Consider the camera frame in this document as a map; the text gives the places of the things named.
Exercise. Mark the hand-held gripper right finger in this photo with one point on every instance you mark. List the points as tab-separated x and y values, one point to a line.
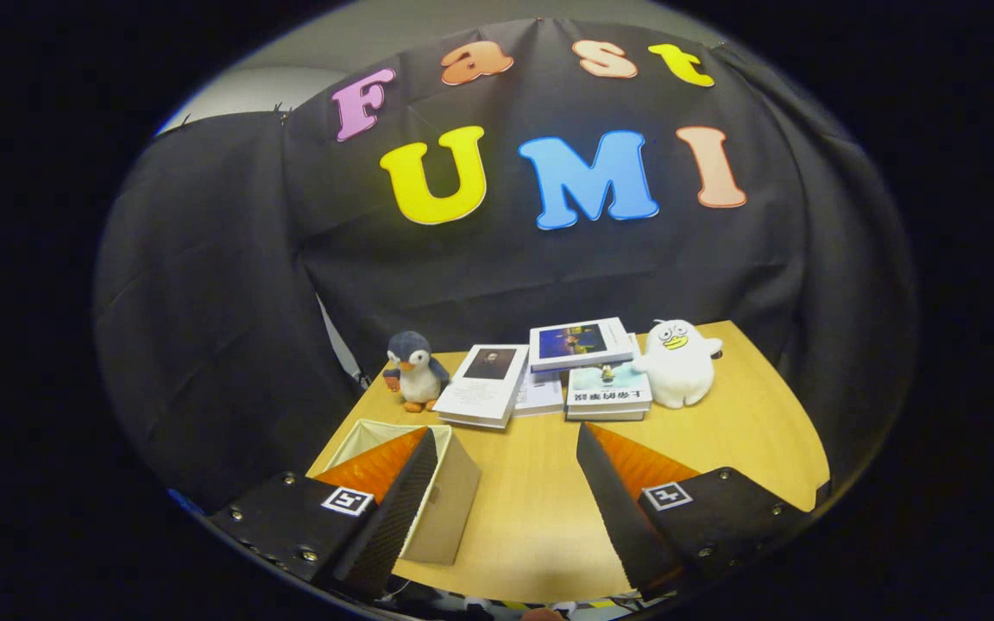
618	517

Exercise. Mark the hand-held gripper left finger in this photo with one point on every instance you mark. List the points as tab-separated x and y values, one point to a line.
393	522

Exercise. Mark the beige fabric storage box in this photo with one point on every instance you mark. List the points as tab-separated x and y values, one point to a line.
454	509

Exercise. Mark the thin white booklet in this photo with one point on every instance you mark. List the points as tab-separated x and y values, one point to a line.
542	397

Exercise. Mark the penguin plush toy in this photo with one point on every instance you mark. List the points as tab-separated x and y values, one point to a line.
418	375

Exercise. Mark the white book with portrait cover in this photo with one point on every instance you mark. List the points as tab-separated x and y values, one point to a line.
484	392

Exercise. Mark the white duck plush toy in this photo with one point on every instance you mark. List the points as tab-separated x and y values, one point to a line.
678	371

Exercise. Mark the book with dark blue picture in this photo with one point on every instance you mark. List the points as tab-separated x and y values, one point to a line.
579	343

